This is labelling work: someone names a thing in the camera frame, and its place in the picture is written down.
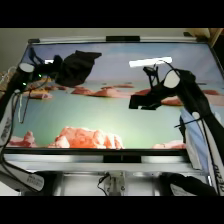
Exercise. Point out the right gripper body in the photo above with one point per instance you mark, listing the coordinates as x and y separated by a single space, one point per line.
154 96

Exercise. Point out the black garment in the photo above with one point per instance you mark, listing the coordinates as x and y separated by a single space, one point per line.
77 68

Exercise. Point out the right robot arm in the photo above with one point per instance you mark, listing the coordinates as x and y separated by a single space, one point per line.
196 100

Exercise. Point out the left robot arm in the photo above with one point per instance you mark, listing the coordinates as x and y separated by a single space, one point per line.
13 86

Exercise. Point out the light blue garment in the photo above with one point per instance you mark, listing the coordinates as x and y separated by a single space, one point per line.
193 140

